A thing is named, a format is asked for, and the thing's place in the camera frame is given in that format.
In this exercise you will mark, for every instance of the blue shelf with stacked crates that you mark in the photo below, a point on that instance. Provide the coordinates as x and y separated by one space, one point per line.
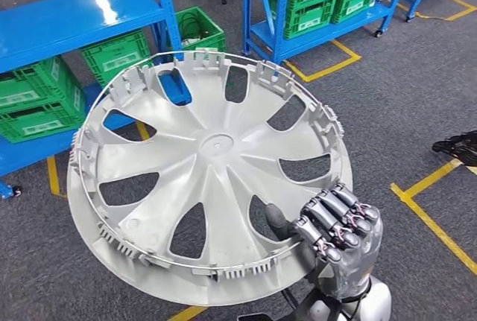
247 8

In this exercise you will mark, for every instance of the grey plastic wheel hubcap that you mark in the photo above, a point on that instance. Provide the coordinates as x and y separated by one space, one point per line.
208 171

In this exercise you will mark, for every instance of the black robot lower body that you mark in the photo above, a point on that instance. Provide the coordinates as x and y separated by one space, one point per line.
256 317

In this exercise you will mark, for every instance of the yellow floor tape strip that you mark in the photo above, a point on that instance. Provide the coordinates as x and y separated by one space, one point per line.
186 315

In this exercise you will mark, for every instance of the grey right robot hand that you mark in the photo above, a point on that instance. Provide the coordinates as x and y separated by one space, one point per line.
346 259

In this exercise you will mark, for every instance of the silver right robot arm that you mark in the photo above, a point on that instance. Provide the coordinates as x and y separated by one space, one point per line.
372 304

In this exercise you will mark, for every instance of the long blue metal shelf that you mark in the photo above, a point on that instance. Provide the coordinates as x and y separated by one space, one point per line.
74 18

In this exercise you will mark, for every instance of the yellow floor tape outline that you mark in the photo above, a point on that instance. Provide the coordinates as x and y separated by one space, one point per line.
432 227
462 13
333 68
53 175

